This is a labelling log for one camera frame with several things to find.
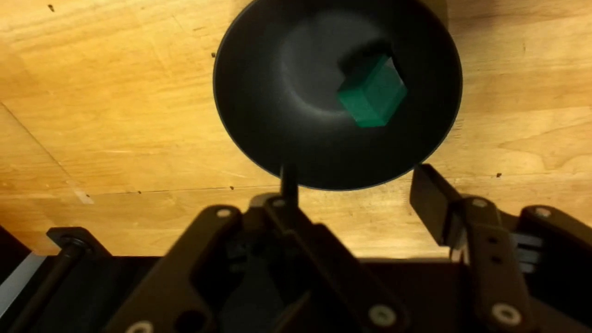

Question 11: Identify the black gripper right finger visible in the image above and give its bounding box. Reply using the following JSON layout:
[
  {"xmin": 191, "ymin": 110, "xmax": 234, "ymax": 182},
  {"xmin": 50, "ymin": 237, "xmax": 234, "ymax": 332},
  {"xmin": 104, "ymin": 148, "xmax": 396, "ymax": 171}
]
[{"xmin": 409, "ymin": 163, "xmax": 592, "ymax": 333}]

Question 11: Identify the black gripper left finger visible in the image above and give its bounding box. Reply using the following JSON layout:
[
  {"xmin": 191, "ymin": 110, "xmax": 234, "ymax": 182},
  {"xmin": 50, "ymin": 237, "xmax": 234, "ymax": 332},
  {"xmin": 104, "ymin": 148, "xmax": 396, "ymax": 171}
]
[{"xmin": 108, "ymin": 161, "xmax": 413, "ymax": 333}]

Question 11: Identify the green block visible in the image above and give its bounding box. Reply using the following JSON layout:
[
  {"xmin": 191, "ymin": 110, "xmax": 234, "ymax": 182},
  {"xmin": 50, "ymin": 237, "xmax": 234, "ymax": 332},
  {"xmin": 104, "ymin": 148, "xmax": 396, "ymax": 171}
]
[{"xmin": 335, "ymin": 52, "xmax": 409, "ymax": 130}]

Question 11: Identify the black bowl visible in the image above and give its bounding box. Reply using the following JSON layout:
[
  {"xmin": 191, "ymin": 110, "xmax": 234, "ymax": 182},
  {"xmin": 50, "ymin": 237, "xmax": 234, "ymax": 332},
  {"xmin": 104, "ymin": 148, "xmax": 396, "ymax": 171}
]
[{"xmin": 211, "ymin": 0, "xmax": 465, "ymax": 193}]

